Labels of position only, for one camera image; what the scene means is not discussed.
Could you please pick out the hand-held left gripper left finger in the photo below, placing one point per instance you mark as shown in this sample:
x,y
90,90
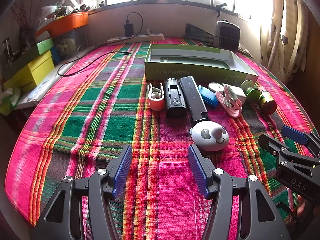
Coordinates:
x,y
122,170

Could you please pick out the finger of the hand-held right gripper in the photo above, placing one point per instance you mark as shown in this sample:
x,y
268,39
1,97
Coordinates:
x,y
293,134
271,145

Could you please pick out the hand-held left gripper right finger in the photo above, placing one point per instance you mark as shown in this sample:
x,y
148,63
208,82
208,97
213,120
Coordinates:
x,y
197,170

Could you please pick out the white panda-face gadget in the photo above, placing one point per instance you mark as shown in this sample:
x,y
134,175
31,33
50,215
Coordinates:
x,y
208,136

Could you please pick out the brown bottle with red cap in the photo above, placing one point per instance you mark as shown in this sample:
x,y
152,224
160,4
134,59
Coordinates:
x,y
267,101

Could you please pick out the green and white spool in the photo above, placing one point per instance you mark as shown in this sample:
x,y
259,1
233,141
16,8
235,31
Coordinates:
x,y
252,93

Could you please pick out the pink plastic clip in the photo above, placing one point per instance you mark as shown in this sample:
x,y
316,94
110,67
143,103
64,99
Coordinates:
x,y
231,107

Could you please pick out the white charger plug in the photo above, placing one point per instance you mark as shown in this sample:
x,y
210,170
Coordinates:
x,y
240,93

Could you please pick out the blue small packet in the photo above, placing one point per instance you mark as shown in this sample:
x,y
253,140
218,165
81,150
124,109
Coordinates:
x,y
208,98

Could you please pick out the long black rectangular device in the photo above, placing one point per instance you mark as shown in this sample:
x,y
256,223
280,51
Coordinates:
x,y
193,97

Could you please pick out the black battery holder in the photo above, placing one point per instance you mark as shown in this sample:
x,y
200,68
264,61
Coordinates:
x,y
175,100

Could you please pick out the white tape roll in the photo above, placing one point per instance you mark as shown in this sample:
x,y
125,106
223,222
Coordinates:
x,y
215,87

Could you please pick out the green cardboard box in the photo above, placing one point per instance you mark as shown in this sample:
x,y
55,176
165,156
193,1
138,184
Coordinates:
x,y
200,67

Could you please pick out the person's right hand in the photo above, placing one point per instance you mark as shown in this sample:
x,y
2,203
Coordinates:
x,y
303,203

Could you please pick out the plaid blanket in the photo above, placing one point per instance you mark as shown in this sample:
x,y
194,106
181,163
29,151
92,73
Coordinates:
x,y
100,120

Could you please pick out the heart-print curtain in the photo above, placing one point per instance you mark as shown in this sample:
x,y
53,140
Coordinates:
x,y
282,30

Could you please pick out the white plastic envelope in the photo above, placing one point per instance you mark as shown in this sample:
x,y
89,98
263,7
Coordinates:
x,y
37,92

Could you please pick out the grey fan heater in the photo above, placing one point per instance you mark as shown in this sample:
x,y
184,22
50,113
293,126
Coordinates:
x,y
227,36

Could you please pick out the white power strip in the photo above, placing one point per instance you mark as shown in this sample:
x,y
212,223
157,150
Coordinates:
x,y
140,38

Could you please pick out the green and white plastic bag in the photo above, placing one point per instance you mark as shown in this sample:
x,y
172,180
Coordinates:
x,y
10,100

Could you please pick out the clear plastic container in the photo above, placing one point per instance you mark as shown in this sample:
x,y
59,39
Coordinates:
x,y
70,43

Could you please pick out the black charger adapter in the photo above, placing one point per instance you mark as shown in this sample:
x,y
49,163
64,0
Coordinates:
x,y
129,30

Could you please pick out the black window hook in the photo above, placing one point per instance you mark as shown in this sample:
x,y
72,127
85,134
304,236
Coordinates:
x,y
221,8

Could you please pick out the orange storage bin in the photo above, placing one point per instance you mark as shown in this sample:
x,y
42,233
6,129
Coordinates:
x,y
65,23

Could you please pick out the pile of clutter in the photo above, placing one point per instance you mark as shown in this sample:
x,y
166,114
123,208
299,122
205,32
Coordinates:
x,y
60,8

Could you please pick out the dried branches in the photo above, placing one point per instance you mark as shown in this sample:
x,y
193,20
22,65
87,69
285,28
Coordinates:
x,y
23,22

